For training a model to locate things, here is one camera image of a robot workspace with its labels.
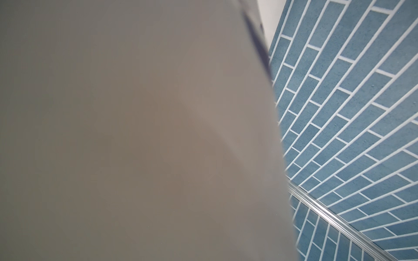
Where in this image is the white oats bag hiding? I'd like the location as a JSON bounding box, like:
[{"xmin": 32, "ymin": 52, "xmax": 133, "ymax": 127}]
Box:
[{"xmin": 1, "ymin": 1, "xmax": 299, "ymax": 261}]

